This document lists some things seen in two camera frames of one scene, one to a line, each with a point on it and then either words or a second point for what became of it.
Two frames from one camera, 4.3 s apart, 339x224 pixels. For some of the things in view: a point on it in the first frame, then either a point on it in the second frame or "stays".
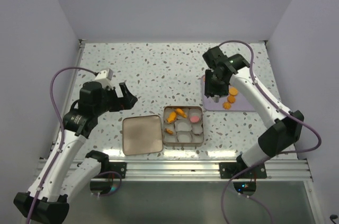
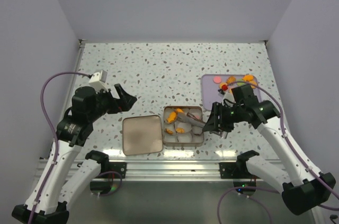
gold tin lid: [142, 134] stays
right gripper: [210, 89] → [214, 123]
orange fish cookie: [171, 117] stays
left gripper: [126, 102] stays
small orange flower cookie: [169, 131] stays
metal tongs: [216, 98] → [197, 122]
